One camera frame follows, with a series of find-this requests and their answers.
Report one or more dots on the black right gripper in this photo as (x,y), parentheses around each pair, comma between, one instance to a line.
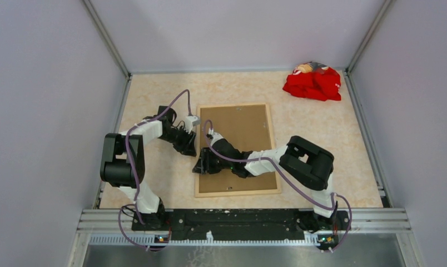
(204,164)

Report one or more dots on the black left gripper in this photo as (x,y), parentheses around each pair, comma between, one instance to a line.
(187,147)

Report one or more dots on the light wooden picture frame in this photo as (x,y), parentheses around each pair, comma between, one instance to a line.
(273,147)

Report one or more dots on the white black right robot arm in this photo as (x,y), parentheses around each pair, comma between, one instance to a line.
(309,164)

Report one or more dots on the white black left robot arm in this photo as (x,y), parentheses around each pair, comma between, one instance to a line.
(123,160)

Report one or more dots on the red crumpled cloth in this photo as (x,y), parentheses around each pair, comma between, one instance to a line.
(314,81)

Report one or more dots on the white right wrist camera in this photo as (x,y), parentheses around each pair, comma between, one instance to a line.
(212,138)

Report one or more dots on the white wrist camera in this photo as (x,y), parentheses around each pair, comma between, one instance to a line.
(190,122)
(212,138)

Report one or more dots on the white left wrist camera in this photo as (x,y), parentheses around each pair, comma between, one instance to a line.
(190,122)

